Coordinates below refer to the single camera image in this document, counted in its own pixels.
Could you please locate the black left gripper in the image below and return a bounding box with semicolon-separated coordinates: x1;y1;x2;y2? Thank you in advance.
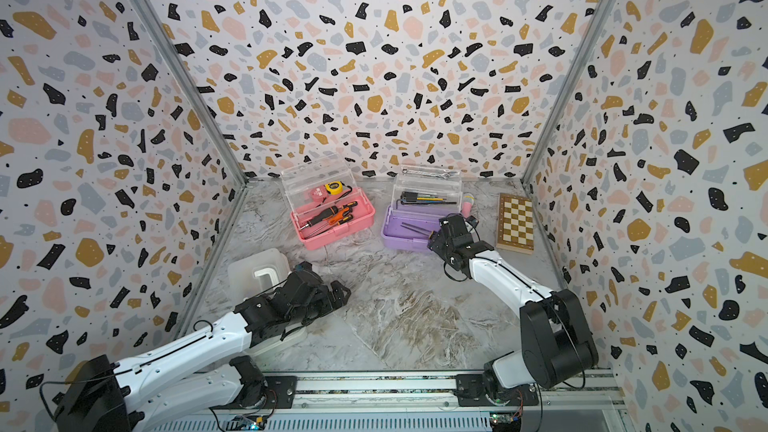
288;279;354;328

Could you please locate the purple toolbox with clear lid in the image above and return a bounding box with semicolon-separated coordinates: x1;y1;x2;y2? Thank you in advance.
381;165;463;252

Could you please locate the white clear toolbox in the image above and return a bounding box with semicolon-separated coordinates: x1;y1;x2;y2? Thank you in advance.
228;248;307;357

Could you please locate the pink toolbox with clear lid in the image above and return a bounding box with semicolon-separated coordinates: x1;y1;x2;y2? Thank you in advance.
281;154;375;251

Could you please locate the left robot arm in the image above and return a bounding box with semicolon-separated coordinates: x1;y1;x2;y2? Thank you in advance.
42;262;351;431

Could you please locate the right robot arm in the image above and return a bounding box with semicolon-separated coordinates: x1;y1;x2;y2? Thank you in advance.
428;213;598;405

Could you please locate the yellow black screwdriver purple box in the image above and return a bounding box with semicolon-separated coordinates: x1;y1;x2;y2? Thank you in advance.
401;222;434;237

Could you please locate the pink toy microphone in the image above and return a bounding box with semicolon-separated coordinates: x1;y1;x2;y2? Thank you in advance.
461;193;475;218

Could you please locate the wooden chessboard box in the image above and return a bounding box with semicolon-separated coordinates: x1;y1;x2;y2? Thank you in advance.
496;193;535;254

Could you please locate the orange black screwdriver pink box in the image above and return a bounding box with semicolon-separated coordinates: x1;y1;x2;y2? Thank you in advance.
300;201;358;230

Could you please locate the yellow tape measure in pink box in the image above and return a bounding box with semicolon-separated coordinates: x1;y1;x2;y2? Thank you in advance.
324;181;345;197

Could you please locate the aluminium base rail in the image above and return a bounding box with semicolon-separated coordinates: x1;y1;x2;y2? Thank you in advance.
135;370;633;431

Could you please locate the aluminium corner post left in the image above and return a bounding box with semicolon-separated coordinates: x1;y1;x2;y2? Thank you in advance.
129;0;248;186

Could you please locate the aluminium corner post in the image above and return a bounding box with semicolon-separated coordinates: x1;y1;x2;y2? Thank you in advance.
129;0;248;186
520;0;615;189

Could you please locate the aluminium corner post right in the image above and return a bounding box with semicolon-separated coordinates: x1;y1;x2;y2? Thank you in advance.
520;0;615;189

